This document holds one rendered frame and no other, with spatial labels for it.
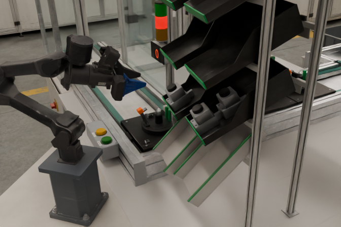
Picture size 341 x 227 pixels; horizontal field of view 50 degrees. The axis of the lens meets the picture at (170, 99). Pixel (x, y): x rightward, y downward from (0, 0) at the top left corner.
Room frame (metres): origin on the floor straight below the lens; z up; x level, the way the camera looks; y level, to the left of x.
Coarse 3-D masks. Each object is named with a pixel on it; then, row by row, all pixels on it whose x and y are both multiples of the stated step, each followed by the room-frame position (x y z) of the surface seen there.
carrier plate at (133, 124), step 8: (152, 112) 1.37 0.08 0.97; (128, 120) 1.31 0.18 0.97; (136, 120) 1.31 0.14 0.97; (176, 120) 1.30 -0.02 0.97; (128, 128) 1.24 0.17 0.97; (136, 128) 1.24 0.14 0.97; (136, 136) 1.18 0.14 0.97; (144, 136) 1.18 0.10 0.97; (152, 136) 1.18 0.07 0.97; (160, 136) 1.18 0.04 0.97; (144, 144) 1.12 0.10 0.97; (152, 144) 1.12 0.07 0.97
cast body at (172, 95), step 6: (174, 84) 0.98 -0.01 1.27; (168, 90) 0.97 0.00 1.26; (174, 90) 0.97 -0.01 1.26; (180, 90) 0.97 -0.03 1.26; (192, 90) 1.00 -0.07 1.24; (168, 96) 0.99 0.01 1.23; (174, 96) 0.96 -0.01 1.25; (180, 96) 0.97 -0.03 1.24; (186, 96) 0.98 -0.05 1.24; (168, 102) 0.97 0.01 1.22; (174, 102) 0.96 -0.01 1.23; (180, 102) 0.97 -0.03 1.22; (186, 102) 0.97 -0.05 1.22; (174, 108) 0.96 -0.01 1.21
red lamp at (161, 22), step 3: (156, 18) 1.46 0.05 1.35; (159, 18) 1.45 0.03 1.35; (162, 18) 1.45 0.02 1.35; (165, 18) 1.46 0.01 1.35; (156, 21) 1.46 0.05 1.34; (159, 21) 1.45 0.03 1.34; (162, 21) 1.45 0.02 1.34; (165, 21) 1.46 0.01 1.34; (156, 24) 1.46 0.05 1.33; (159, 24) 1.45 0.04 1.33; (162, 24) 1.45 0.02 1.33; (165, 24) 1.46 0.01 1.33; (156, 27) 1.46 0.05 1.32; (159, 27) 1.45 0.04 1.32; (162, 27) 1.45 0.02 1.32; (165, 27) 1.46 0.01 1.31
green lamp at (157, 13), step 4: (156, 4) 1.46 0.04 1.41; (164, 4) 1.46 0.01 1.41; (156, 8) 1.46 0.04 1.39; (160, 8) 1.45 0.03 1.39; (164, 8) 1.46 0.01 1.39; (156, 12) 1.46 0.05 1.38; (160, 12) 1.45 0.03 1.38; (164, 12) 1.46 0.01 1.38; (156, 16) 1.46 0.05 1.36; (160, 16) 1.45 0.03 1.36; (164, 16) 1.46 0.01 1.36
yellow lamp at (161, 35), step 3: (156, 30) 1.46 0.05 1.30; (159, 30) 1.45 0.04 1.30; (162, 30) 1.45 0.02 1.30; (165, 30) 1.46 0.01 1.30; (156, 33) 1.46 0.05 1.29; (159, 33) 1.45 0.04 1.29; (162, 33) 1.45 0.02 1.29; (165, 33) 1.46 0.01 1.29; (156, 36) 1.46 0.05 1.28; (159, 36) 1.45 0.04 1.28; (162, 36) 1.45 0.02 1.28; (165, 36) 1.46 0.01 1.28; (156, 39) 1.46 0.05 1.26; (159, 39) 1.45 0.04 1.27; (162, 39) 1.45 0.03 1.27; (165, 39) 1.46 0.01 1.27
